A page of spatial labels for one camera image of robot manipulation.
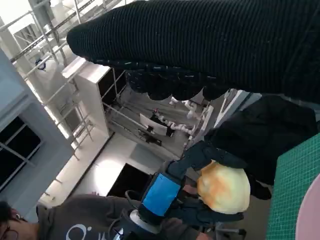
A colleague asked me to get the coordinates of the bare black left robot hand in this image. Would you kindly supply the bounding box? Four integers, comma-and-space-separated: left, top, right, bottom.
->
138, 139, 248, 226

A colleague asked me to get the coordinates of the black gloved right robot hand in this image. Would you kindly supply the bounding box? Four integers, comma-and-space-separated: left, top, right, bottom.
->
66, 0, 320, 102

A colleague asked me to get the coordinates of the round bread bun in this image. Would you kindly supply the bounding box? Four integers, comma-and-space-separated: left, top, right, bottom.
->
196, 159, 251, 215

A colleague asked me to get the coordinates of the pink bowl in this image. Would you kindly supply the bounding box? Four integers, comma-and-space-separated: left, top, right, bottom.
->
296, 174, 320, 240

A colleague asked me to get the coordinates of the black flat panel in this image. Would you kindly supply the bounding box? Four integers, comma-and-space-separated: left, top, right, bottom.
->
106, 162, 155, 198

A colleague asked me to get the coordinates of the white monitor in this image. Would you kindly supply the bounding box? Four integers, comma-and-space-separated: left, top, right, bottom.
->
139, 113, 168, 137

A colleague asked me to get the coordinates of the white shelf cabinet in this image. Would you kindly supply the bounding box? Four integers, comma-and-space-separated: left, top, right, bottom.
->
61, 56, 127, 141

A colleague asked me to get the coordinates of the green cutting mat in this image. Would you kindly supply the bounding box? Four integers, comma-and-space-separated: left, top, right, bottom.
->
264, 132, 320, 240

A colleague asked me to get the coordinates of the dark window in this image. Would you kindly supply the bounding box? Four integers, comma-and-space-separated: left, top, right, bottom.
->
0, 116, 42, 193

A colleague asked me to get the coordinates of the white pipe scaffold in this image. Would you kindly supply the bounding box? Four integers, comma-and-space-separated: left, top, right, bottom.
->
0, 0, 118, 161

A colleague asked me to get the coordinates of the round blue-rimmed sign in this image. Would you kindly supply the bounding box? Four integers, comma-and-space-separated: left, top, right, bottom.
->
34, 58, 48, 72

